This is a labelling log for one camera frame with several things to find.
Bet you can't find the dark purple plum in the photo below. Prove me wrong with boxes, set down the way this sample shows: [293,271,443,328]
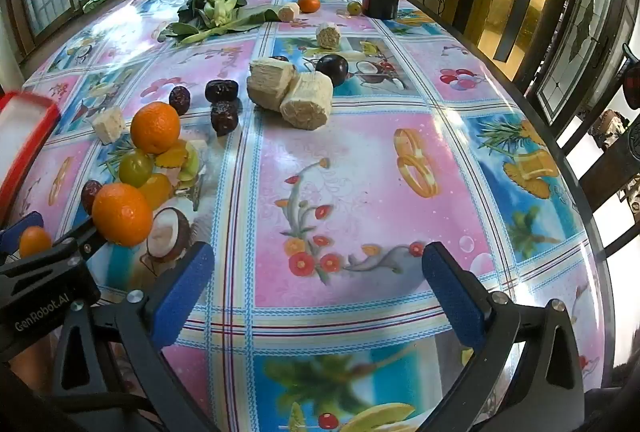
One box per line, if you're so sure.
[315,54,350,88]

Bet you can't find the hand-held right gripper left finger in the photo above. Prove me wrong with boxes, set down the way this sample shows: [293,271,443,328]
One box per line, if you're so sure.
[50,241,216,432]

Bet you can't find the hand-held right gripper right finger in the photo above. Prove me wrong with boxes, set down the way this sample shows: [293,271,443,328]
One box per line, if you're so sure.
[421,241,587,432]

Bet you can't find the dried red date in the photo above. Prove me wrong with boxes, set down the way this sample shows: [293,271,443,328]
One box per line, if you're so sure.
[81,180,103,215]
[168,85,192,115]
[210,101,239,136]
[205,80,240,104]

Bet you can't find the small orange kumquat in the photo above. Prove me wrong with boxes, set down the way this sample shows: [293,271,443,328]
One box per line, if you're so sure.
[19,226,53,259]

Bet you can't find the small white sugarcane chunk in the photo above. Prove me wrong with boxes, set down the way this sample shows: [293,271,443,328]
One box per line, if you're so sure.
[92,107,127,145]

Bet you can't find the red tray with white inside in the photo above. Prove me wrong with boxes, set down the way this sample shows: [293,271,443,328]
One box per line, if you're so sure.
[0,91,62,224]

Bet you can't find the leafy green vegetable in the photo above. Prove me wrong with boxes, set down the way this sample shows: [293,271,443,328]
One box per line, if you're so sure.
[157,0,283,45]

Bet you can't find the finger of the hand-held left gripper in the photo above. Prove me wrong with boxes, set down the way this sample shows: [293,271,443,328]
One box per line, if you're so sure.
[0,211,45,263]
[50,218,110,264]

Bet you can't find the large orange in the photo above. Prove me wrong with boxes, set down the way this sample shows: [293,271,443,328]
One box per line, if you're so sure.
[91,183,154,248]
[130,102,182,155]

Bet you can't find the printed fruit tablecloth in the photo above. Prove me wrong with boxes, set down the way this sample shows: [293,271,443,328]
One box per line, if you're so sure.
[20,0,613,432]

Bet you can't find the green grape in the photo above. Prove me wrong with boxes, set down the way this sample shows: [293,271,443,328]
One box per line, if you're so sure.
[118,150,154,187]

